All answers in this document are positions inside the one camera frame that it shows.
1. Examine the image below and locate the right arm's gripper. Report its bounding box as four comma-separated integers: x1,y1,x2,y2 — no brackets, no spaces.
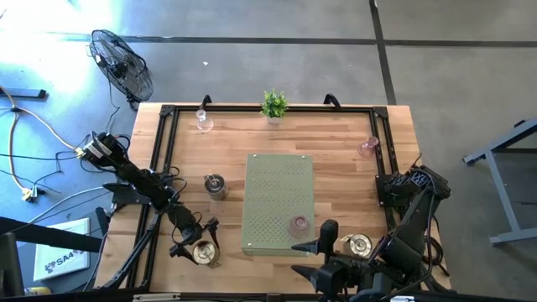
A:
291,218,357,302

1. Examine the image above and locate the left arm's gripper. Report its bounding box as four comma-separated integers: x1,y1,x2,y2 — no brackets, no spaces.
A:
169,216,221,266

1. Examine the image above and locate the silver scented candle tin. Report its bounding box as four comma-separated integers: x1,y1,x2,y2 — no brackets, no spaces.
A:
203,173,230,201
340,232,373,258
191,239,222,269

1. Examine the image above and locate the pink ribbed glass candle holder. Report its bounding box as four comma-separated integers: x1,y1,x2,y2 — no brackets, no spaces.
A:
287,215,311,240
357,135,381,159

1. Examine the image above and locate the green perforated metal shelf riser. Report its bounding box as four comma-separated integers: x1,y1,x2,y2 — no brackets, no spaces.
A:
240,153,316,258

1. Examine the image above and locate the clear glass candle holder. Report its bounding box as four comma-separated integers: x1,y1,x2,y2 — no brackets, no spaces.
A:
195,108,215,133

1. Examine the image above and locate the white printed box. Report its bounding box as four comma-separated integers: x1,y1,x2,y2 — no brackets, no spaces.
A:
32,217,91,282

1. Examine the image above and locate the green plant in white pot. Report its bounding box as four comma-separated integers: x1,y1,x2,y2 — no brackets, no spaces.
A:
259,88,289,126

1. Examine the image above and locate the black slanted beam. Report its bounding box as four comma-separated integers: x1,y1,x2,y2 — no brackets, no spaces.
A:
0,216,104,253

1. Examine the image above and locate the black chair back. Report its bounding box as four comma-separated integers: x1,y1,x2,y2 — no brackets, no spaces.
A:
0,232,25,299

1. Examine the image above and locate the black floor fan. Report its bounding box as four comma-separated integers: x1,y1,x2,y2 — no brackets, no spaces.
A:
87,29,154,111

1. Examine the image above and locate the black floor bar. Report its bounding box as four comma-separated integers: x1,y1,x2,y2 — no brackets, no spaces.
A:
0,87,47,100

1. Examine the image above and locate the coiled black cable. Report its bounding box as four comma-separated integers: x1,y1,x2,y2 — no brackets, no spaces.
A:
423,217,446,276

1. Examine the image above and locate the black aluminium table frame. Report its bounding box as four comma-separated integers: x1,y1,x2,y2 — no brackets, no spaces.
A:
98,103,452,294

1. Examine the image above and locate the grey floor cable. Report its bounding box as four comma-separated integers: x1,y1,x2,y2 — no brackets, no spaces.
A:
27,186,106,226

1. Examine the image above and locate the black fan cord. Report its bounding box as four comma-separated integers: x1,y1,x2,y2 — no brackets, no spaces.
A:
104,81,123,133

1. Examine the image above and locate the black floor cable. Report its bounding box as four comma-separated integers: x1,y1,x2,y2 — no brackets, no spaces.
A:
0,153,79,163

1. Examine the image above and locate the grey metal desk frame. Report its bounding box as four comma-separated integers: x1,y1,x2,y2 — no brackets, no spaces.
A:
462,117,537,247

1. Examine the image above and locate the orange extension cord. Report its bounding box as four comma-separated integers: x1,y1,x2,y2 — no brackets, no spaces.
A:
0,85,91,202

